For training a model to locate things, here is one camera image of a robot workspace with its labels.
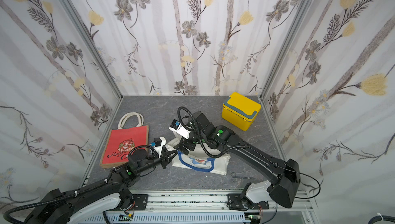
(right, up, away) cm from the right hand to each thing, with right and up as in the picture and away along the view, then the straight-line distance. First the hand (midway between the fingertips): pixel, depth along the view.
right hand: (181, 136), depth 69 cm
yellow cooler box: (+33, +12, +24) cm, 43 cm away
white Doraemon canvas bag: (+7, -14, +10) cm, 18 cm away
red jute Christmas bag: (-40, -7, +24) cm, 48 cm away
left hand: (-2, -8, +7) cm, 11 cm away
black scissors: (+27, -25, +13) cm, 39 cm away
